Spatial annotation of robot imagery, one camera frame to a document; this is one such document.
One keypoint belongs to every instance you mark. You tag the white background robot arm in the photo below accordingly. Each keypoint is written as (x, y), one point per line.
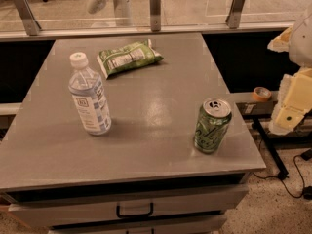
(123, 13)

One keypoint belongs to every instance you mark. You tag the lower grey drawer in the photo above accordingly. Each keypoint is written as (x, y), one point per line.
(197, 224)

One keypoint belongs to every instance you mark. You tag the clear plastic water bottle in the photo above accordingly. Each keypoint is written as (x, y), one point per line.
(87, 90)

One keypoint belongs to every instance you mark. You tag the left metal railing post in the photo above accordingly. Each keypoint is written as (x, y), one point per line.
(29, 22)

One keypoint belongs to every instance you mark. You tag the metal railing post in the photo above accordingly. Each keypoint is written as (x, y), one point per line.
(29, 22)
(234, 16)
(155, 15)

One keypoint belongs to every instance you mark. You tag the green soda can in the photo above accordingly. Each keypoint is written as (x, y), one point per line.
(213, 121)

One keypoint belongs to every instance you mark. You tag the right metal railing post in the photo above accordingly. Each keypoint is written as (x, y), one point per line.
(234, 16)

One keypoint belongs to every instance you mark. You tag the roll of orange tape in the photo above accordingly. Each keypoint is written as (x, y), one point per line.
(261, 94)

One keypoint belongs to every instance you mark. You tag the green chip bag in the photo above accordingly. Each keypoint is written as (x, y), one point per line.
(132, 56)

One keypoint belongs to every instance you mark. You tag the black metal table leg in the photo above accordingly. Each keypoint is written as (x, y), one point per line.
(283, 172)

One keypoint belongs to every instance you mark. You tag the middle metal railing post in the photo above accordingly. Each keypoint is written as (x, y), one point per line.
(155, 15)

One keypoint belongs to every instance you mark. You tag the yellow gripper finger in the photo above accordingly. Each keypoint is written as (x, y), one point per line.
(294, 102)
(281, 42)

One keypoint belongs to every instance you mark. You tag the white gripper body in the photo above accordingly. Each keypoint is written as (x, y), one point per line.
(302, 41)

